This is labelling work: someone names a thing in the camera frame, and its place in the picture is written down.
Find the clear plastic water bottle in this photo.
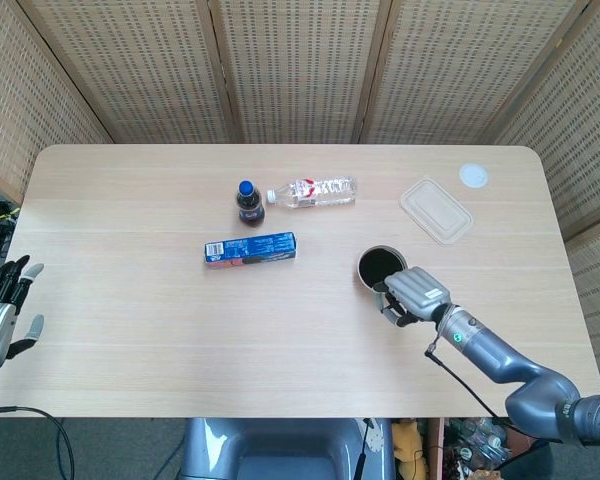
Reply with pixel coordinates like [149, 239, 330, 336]
[265, 175, 358, 211]

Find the blue cookie box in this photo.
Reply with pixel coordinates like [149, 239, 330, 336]
[203, 231, 299, 270]

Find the white round table grommet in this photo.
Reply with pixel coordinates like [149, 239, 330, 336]
[458, 163, 491, 189]

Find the yellow soft toy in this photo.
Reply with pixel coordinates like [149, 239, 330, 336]
[392, 419, 430, 480]

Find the white perforated bracket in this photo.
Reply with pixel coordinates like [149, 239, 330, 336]
[363, 418, 385, 455]

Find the box of mixed clutter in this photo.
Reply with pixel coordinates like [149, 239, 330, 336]
[442, 417, 511, 474]

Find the grey-blue robot torso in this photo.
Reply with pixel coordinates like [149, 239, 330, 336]
[179, 417, 396, 480]

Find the beige container lid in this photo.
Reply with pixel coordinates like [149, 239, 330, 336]
[398, 175, 474, 247]

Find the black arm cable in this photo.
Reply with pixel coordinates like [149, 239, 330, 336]
[0, 399, 77, 480]
[424, 339, 531, 441]

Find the woven bamboo folding screen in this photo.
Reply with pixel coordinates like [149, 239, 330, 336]
[0, 0, 600, 376]

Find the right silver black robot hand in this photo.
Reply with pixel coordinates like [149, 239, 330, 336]
[371, 266, 454, 329]

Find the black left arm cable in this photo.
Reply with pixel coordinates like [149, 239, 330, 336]
[0, 399, 77, 480]

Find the cola bottle with blue cap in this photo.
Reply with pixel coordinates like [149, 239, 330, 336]
[236, 180, 266, 227]

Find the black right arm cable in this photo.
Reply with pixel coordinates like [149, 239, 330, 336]
[424, 339, 531, 441]

